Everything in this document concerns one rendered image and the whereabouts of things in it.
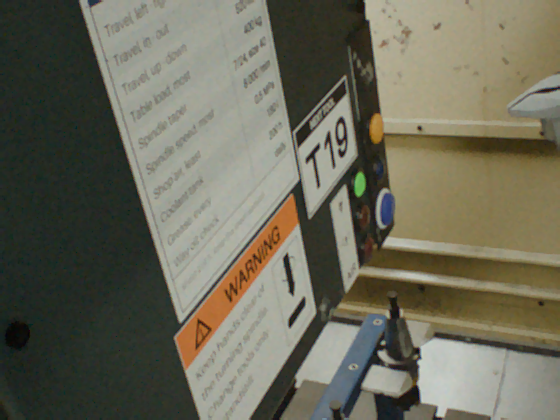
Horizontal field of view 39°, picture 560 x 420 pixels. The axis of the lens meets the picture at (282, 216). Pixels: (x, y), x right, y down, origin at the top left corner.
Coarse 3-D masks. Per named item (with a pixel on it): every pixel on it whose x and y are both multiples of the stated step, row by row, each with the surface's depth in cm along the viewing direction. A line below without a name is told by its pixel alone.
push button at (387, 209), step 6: (384, 198) 70; (390, 198) 70; (384, 204) 70; (390, 204) 70; (384, 210) 69; (390, 210) 70; (384, 216) 70; (390, 216) 71; (384, 222) 70; (390, 222) 71
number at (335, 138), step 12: (336, 120) 60; (348, 120) 62; (324, 132) 58; (336, 132) 60; (348, 132) 62; (324, 144) 58; (336, 144) 60; (348, 144) 62; (324, 156) 59; (336, 156) 61; (348, 156) 63; (336, 168) 61
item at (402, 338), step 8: (392, 320) 112; (400, 320) 112; (392, 328) 112; (400, 328) 112; (408, 328) 114; (392, 336) 113; (400, 336) 113; (408, 336) 113; (384, 344) 115; (392, 344) 113; (400, 344) 113; (408, 344) 114; (392, 352) 114; (400, 352) 114; (408, 352) 114
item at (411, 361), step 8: (416, 344) 116; (384, 352) 116; (416, 352) 116; (384, 360) 115; (392, 360) 114; (400, 360) 114; (408, 360) 114; (416, 360) 114; (400, 368) 114; (408, 368) 115; (416, 368) 115
